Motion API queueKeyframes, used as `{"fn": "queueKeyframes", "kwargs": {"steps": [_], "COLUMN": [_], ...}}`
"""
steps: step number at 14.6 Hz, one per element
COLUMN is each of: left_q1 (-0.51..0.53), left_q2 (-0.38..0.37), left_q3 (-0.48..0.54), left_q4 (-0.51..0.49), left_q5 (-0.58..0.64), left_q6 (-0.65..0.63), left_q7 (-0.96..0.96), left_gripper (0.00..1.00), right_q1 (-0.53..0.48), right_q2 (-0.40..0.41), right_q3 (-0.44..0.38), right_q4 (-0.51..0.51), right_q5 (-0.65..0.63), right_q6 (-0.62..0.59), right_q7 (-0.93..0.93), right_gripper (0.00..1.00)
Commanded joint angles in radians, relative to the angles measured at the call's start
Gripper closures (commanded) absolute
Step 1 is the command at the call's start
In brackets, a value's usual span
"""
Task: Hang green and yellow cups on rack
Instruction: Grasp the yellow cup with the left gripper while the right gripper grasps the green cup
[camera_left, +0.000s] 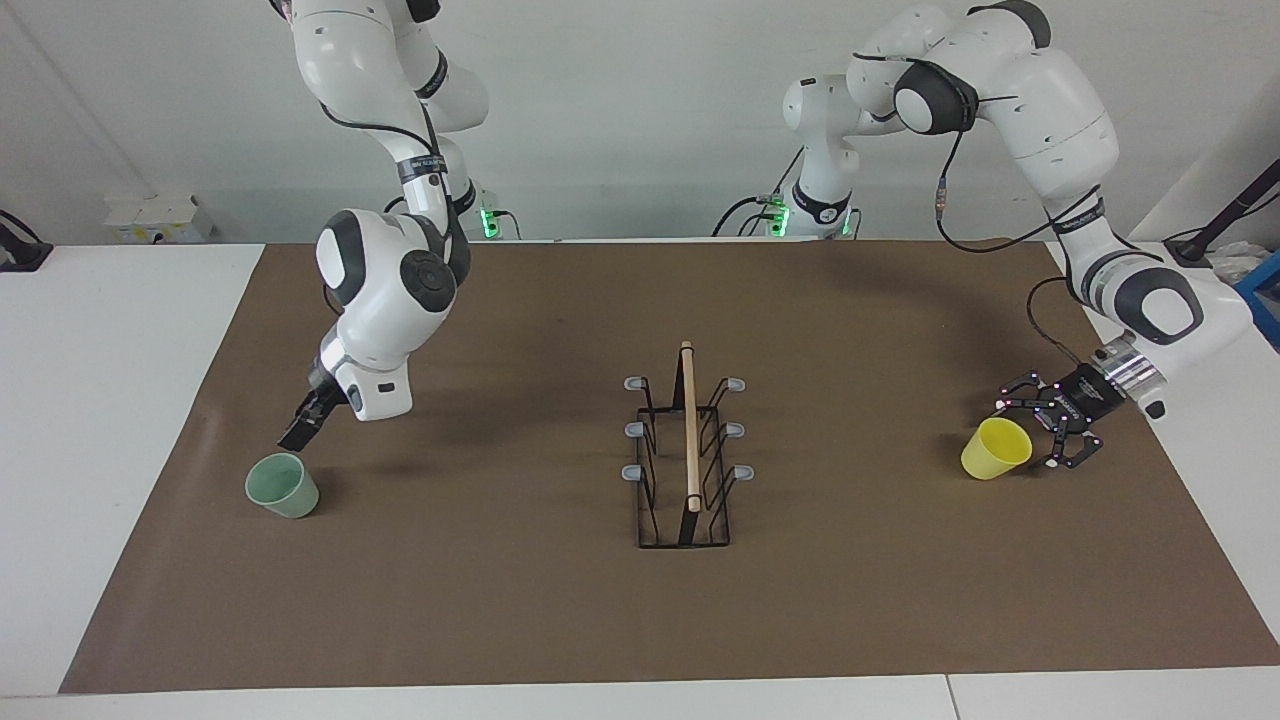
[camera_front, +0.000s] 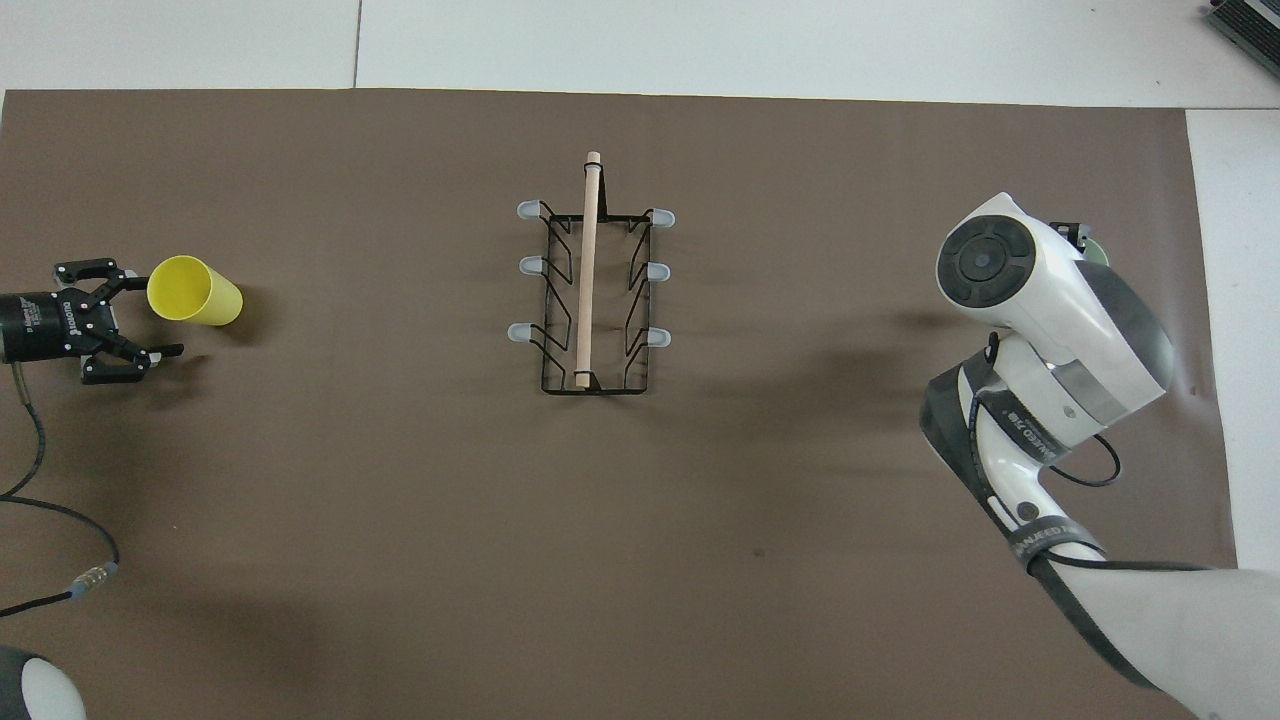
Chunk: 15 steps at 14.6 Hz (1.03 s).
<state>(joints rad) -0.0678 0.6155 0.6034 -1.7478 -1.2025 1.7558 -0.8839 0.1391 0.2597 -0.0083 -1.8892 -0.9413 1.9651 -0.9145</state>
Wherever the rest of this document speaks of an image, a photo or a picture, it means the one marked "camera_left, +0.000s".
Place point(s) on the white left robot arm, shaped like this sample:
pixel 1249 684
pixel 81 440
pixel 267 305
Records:
pixel 1050 90

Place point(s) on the clear plastic bag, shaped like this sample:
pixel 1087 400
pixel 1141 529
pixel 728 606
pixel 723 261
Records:
pixel 1235 265

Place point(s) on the white cardboard box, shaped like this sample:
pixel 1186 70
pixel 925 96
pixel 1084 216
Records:
pixel 160 215

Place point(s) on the brown table mat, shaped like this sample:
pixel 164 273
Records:
pixel 500 600

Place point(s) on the blue box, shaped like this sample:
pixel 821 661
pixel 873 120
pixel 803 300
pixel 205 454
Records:
pixel 1265 300

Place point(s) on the pale green plastic cup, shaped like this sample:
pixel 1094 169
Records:
pixel 283 490

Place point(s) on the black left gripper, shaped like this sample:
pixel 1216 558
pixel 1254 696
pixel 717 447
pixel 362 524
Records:
pixel 1085 400

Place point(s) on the yellow plastic cup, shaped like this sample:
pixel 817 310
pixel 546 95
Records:
pixel 995 450

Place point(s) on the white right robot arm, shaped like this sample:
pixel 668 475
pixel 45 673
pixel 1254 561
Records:
pixel 380 300

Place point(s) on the black desk clamp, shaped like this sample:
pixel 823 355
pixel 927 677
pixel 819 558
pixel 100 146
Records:
pixel 25 258

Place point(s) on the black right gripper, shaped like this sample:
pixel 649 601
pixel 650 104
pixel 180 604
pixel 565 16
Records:
pixel 328 395

